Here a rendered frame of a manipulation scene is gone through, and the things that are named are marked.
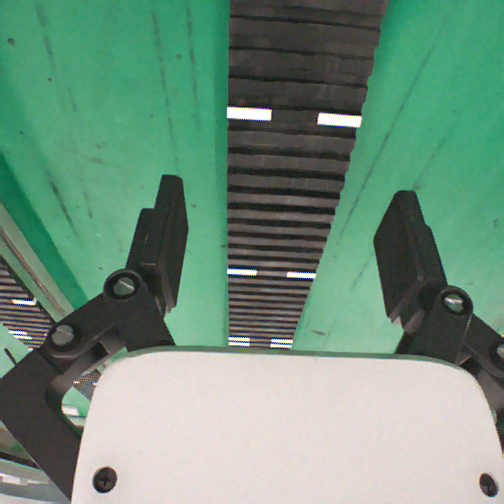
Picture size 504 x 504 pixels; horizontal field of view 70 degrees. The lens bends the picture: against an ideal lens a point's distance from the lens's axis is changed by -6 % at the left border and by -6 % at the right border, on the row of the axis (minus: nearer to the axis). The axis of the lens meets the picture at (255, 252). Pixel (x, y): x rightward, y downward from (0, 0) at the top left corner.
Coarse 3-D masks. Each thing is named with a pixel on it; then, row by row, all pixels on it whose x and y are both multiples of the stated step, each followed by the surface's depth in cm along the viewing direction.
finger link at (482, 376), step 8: (472, 360) 11; (472, 368) 11; (480, 368) 11; (480, 376) 11; (488, 376) 11; (496, 376) 11; (480, 384) 11; (488, 384) 11; (496, 384) 11; (488, 392) 11; (496, 392) 11; (488, 400) 11; (496, 400) 11; (496, 408) 11; (496, 416) 11; (496, 424) 11
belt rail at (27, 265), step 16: (0, 208) 22; (0, 224) 23; (0, 240) 23; (16, 240) 24; (16, 256) 26; (32, 256) 27; (16, 272) 25; (32, 272) 28; (48, 272) 29; (32, 288) 27; (48, 288) 29; (48, 304) 29; (64, 304) 32
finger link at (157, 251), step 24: (168, 192) 13; (144, 216) 13; (168, 216) 12; (144, 240) 12; (168, 240) 12; (144, 264) 11; (168, 264) 12; (168, 288) 12; (72, 312) 11; (96, 312) 11; (168, 312) 13; (48, 336) 10; (72, 336) 10; (96, 336) 10; (120, 336) 11; (96, 360) 11
